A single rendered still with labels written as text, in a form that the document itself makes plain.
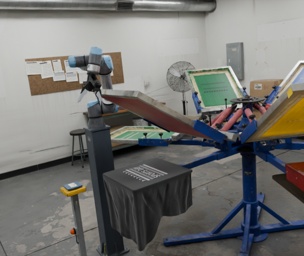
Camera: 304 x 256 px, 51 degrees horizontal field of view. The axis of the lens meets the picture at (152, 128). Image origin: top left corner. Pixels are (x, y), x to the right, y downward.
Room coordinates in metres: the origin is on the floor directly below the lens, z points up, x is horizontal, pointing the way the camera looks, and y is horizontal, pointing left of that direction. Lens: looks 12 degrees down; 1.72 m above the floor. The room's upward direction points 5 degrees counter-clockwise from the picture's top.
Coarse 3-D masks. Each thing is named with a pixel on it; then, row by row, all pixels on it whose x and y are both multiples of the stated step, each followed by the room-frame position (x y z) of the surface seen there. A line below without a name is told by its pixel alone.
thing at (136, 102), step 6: (132, 102) 2.01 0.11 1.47; (138, 102) 1.93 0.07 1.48; (144, 108) 2.06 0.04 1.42; (150, 108) 1.97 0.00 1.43; (150, 114) 2.20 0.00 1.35; (156, 114) 2.11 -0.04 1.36; (162, 114) 2.02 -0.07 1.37; (168, 120) 2.15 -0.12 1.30; (174, 120) 2.06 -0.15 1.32; (180, 126) 2.20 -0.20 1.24; (186, 126) 2.11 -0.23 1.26; (186, 132) 2.36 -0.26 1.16; (192, 132) 2.24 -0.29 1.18; (198, 132) 2.14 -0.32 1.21; (210, 138) 2.19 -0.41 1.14
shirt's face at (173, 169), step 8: (152, 160) 2.40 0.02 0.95; (160, 160) 2.38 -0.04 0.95; (120, 168) 2.28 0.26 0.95; (128, 168) 2.26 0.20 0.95; (160, 168) 2.19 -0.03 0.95; (168, 168) 2.18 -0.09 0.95; (176, 168) 2.16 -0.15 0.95; (184, 168) 2.15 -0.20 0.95; (112, 176) 2.12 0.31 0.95; (120, 176) 2.10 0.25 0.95; (128, 176) 2.09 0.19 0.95; (160, 176) 2.03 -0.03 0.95; (168, 176) 2.02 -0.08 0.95; (128, 184) 1.94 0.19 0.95; (136, 184) 1.93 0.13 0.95; (144, 184) 1.91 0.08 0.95
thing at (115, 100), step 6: (102, 96) 2.24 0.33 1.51; (114, 102) 2.29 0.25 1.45; (120, 102) 2.19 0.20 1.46; (126, 102) 2.10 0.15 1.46; (126, 108) 2.36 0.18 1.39; (132, 108) 2.25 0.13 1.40; (138, 108) 2.15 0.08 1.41; (138, 114) 2.42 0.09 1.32; (144, 114) 2.30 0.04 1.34; (150, 120) 2.48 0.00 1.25; (156, 120) 2.37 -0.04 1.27; (162, 120) 2.26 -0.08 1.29; (168, 126) 2.43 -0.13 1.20; (174, 126) 2.31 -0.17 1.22; (180, 132) 2.47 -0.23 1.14
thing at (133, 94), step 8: (112, 96) 2.08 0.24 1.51; (120, 96) 1.97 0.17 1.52; (128, 96) 1.87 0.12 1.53; (136, 96) 1.80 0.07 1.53; (144, 96) 1.83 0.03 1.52; (152, 104) 1.86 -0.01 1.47; (160, 104) 1.89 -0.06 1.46; (168, 112) 1.92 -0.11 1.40; (176, 112) 1.95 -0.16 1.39; (184, 120) 1.99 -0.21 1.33; (192, 120) 2.02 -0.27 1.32
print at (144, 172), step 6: (132, 168) 2.25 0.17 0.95; (138, 168) 2.24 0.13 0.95; (144, 168) 2.23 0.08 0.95; (150, 168) 2.21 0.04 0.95; (132, 174) 2.12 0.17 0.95; (138, 174) 2.11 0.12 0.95; (144, 174) 2.10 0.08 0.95; (150, 174) 2.09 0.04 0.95; (156, 174) 2.08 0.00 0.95; (162, 174) 2.07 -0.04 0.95; (144, 180) 1.98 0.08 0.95
